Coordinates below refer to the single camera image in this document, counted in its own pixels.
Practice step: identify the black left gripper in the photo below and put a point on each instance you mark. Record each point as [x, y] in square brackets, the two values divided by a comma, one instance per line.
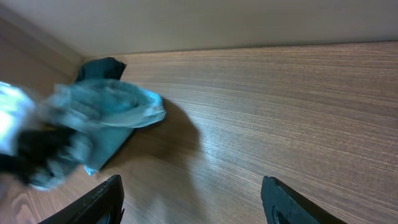
[42, 158]

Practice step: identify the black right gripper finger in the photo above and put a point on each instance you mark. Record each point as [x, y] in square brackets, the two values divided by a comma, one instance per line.
[284, 205]

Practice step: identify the light blue denim shorts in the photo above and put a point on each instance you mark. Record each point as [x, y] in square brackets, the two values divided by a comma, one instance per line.
[103, 113]

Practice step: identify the folded black garment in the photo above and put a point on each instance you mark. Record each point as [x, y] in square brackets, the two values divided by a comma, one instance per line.
[104, 68]

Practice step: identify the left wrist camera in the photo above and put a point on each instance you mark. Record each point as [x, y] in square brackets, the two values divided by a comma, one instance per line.
[17, 115]

